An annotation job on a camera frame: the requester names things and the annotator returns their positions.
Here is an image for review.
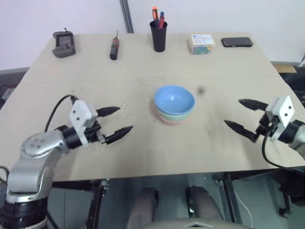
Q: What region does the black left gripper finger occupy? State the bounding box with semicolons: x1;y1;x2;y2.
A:
104;126;134;146
96;106;122;118

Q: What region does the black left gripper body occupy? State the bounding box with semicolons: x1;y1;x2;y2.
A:
83;120;107;145

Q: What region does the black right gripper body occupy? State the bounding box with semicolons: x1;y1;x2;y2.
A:
255;112;278;139

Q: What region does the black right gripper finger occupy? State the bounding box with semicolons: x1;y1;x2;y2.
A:
224;120;260;144
238;98;269;112

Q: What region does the green plastic bowl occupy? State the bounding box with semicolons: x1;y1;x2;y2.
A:
155;108;193;121

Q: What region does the pink plastic bowl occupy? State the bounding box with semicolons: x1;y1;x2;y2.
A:
149;100;192;125

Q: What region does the blue plastic bowl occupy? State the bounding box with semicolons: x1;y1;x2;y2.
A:
153;85;196;116

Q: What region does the brown cardboard box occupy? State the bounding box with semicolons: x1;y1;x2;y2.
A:
271;62;298;74

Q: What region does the black and red screwdriver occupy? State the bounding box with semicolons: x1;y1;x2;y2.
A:
109;30;121;61

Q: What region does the black oblong case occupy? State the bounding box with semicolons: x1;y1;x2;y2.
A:
221;37;254;48

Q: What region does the clear box of coloured clips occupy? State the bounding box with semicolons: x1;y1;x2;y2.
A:
186;33;216;56

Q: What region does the dark rounded shape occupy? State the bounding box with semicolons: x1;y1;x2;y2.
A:
185;185;226;224

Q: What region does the black caster wheel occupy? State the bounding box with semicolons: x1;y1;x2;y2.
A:
278;207;295;219

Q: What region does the black pen cup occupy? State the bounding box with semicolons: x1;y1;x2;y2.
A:
149;20;168;52

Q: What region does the grey box on floor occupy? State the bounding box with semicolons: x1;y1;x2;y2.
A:
0;84;16;102

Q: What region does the grey metal pole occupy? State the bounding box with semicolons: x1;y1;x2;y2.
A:
119;0;134;34

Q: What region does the blue and red pen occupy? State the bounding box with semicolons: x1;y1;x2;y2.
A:
157;11;166;30

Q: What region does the orange marker pen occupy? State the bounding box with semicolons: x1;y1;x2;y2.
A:
152;7;160;27

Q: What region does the grey curved robot torso edge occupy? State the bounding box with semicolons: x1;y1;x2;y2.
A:
142;220;242;229

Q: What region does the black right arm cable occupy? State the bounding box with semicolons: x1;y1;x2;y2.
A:
262;130;305;170

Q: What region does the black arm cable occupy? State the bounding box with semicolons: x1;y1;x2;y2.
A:
44;94;78;132
262;130;305;170

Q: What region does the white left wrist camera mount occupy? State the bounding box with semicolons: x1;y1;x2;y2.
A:
69;100;99;146

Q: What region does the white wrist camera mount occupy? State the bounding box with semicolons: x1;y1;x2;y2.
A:
265;95;295;142
69;100;99;146

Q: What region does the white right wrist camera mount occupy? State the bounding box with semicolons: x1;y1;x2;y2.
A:
265;95;295;142

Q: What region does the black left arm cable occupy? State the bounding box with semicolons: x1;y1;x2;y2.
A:
44;94;78;132

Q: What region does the black metal table frame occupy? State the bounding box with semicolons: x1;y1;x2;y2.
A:
52;169;305;229

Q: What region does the white floor cable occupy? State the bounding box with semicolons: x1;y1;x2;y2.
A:
234;188;254;229

